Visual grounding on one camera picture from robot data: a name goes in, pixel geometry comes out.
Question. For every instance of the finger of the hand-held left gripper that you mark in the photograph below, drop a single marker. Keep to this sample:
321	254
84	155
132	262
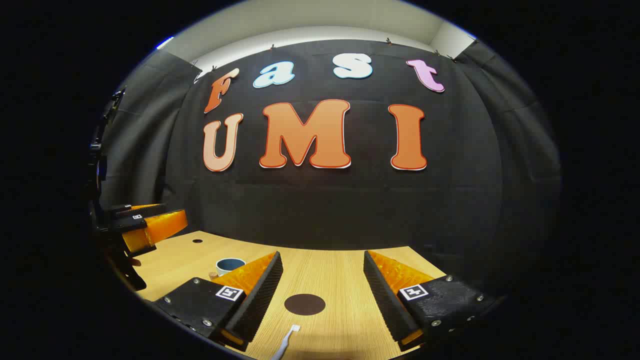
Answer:
160	227
140	209

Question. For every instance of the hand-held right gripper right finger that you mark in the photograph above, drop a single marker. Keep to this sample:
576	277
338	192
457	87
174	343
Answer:
385	300

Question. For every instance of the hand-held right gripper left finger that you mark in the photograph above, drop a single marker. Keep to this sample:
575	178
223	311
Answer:
260	300

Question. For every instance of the dark brown round coaster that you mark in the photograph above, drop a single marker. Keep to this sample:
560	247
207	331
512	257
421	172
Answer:
305	304

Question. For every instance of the white toothbrush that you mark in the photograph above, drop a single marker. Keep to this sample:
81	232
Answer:
286	342

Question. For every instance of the wooden desktop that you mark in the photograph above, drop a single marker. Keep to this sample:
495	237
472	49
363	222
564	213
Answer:
330	270

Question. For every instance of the black backdrop cloth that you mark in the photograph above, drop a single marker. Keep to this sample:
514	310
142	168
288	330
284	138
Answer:
350	210

